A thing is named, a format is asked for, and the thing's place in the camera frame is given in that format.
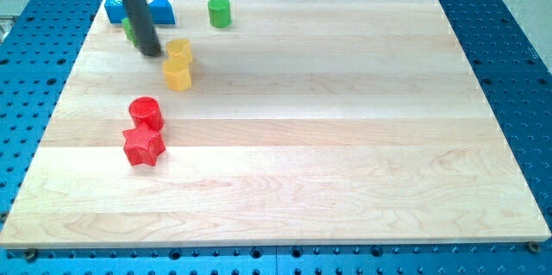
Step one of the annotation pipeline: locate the blue cube block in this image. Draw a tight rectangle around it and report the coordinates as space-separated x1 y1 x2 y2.
104 0 127 24

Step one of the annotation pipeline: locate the green cylinder block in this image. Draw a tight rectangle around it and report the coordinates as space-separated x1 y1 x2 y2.
207 0 232 28

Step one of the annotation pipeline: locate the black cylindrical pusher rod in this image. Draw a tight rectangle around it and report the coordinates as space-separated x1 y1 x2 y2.
122 0 161 57

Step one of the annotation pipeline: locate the light wooden board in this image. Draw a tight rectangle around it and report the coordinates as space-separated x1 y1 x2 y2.
1 0 550 248

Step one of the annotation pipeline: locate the board clamp screw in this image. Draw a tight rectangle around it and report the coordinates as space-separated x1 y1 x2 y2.
22 248 38 261
526 241 541 253

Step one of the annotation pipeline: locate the yellow heart block upper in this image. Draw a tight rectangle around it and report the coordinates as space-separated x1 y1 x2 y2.
166 38 193 63

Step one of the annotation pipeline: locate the right board clamp screw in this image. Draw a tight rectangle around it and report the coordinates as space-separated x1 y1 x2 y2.
526 241 541 253

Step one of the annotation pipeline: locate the red star block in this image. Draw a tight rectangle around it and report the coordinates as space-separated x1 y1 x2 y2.
122 123 166 166

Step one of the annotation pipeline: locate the red cylinder block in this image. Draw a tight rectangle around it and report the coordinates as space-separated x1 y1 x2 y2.
129 97 165 131

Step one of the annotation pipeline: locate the blue triangular block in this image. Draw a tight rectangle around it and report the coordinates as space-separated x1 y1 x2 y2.
148 0 176 25

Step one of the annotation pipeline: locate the left board clamp screw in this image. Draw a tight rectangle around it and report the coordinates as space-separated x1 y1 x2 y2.
22 248 38 261

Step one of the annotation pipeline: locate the green block behind rod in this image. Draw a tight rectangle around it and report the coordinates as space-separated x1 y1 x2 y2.
121 17 137 47

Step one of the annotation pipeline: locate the yellow hexagon block lower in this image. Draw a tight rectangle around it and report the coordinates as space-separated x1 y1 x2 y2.
162 58 192 91

